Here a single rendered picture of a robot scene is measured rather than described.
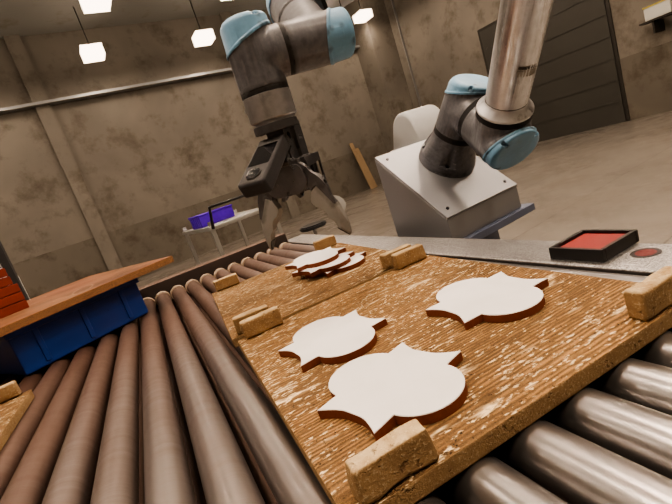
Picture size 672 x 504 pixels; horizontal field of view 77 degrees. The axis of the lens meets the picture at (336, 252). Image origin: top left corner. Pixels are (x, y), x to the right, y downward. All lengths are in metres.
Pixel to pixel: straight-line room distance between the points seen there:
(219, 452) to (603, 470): 0.31
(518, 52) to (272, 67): 0.45
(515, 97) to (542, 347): 0.63
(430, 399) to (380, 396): 0.04
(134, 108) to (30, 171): 2.76
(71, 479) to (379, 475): 0.36
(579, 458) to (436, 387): 0.10
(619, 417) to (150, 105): 12.17
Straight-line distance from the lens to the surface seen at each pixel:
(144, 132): 12.10
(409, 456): 0.30
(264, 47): 0.68
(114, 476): 0.51
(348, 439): 0.35
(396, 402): 0.35
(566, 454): 0.33
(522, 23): 0.88
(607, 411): 0.36
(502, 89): 0.94
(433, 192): 1.09
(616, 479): 0.31
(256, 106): 0.67
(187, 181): 12.03
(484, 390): 0.36
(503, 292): 0.50
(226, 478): 0.41
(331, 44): 0.70
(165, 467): 0.47
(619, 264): 0.61
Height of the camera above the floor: 1.13
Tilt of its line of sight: 11 degrees down
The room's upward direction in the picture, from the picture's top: 19 degrees counter-clockwise
